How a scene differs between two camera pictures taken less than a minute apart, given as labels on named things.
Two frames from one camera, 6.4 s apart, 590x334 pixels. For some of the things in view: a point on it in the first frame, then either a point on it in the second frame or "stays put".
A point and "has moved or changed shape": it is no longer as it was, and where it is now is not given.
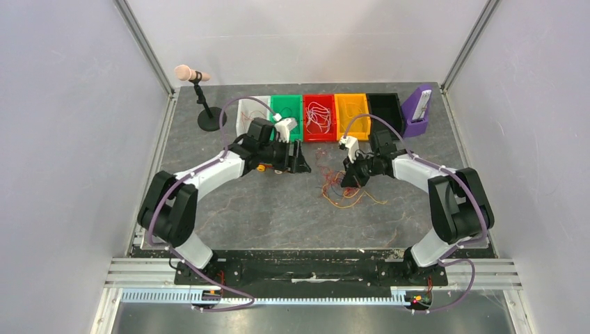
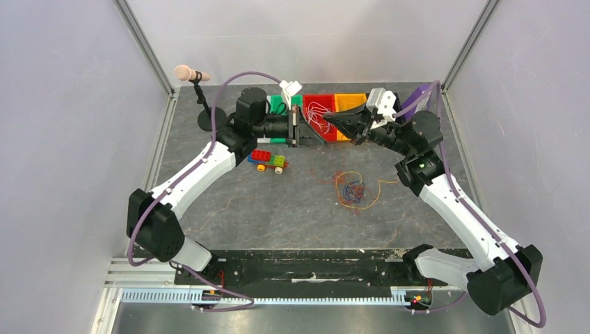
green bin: (289, 106) stays put
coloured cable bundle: (331, 188) has moved or changed shape
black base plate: (311, 274) stays put
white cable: (319, 114) stays put
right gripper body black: (355, 167) -> (365, 125)
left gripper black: (293, 163) -> (300, 133)
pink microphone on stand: (208, 119) stays put
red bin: (319, 118) stays put
